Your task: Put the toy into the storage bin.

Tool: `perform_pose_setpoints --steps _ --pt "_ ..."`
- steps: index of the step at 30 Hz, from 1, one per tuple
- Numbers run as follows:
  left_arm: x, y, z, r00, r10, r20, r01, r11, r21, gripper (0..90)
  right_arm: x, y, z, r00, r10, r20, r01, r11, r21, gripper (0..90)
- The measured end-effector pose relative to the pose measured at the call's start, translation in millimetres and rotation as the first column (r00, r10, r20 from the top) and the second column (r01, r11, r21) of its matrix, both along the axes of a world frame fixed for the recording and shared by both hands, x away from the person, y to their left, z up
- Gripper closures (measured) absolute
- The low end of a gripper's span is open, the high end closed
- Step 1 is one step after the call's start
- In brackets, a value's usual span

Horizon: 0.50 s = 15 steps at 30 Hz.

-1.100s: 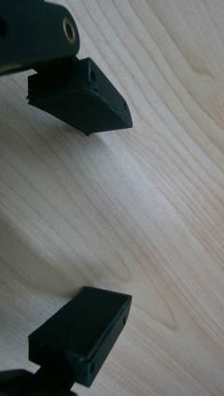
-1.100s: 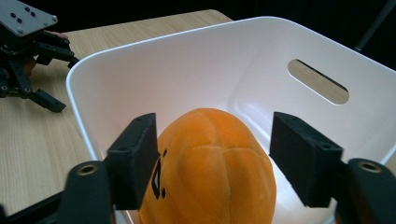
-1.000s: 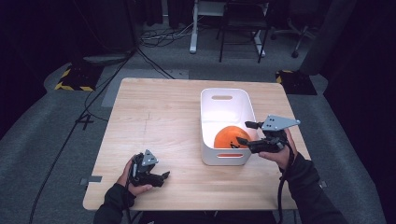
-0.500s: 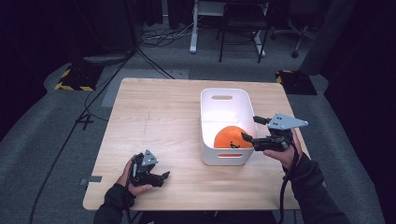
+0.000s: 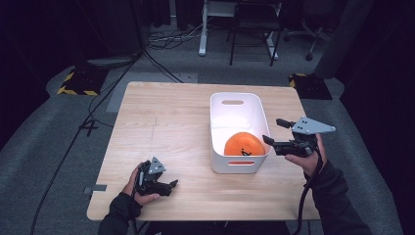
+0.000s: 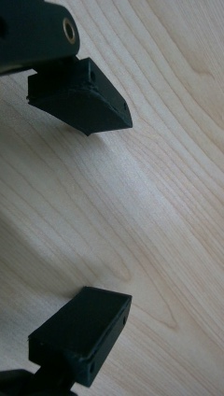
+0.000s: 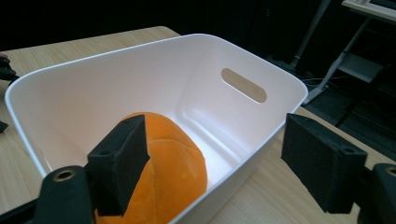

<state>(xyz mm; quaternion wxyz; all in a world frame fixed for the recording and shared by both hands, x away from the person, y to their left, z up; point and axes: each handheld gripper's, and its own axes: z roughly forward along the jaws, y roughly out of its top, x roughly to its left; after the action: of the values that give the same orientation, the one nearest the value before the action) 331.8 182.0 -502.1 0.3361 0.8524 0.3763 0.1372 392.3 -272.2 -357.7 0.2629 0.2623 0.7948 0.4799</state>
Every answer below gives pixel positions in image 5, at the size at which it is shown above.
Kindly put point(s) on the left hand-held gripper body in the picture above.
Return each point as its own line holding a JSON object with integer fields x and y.
{"x": 150, "y": 182}

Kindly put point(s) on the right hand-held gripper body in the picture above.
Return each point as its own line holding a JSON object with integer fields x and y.
{"x": 303, "y": 138}

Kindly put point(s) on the orange plush toy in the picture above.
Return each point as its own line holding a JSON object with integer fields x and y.
{"x": 243, "y": 143}

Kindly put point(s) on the white plastic basket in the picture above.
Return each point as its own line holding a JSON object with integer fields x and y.
{"x": 239, "y": 114}

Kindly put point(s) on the person's left hand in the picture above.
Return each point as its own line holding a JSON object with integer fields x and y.
{"x": 130, "y": 186}

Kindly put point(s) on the person's right hand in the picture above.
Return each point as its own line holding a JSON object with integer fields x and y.
{"x": 310, "y": 161}

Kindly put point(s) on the black base with striped tape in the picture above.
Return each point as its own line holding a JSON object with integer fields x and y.
{"x": 311, "y": 86}
{"x": 83, "y": 81}

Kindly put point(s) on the grey tape strip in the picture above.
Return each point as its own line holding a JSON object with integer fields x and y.
{"x": 98, "y": 188}

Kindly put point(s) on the office chair wheeled base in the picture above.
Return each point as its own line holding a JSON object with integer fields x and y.
{"x": 311, "y": 34}

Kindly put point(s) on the grey curtain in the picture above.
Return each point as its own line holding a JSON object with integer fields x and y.
{"x": 342, "y": 39}

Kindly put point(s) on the grey floor plate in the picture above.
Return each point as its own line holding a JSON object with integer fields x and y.
{"x": 143, "y": 78}

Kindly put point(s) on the black chair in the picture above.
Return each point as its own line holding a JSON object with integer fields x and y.
{"x": 256, "y": 19}

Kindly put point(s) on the grey round stand base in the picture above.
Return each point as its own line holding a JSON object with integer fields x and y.
{"x": 111, "y": 62}

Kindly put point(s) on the white desk frame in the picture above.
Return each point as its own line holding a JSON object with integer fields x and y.
{"x": 203, "y": 36}

